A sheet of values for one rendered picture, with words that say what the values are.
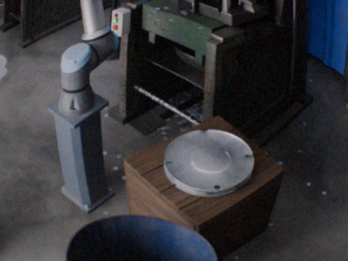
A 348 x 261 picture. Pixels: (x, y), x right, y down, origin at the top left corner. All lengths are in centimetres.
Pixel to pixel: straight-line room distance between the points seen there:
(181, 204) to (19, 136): 115
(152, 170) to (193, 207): 21
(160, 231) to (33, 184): 93
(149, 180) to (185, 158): 14
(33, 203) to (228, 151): 88
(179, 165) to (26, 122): 112
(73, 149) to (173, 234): 60
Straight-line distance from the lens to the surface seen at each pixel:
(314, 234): 206
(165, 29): 214
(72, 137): 185
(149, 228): 146
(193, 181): 167
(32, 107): 271
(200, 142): 181
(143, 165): 177
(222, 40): 190
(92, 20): 179
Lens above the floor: 152
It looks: 38 degrees down
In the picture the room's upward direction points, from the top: 2 degrees clockwise
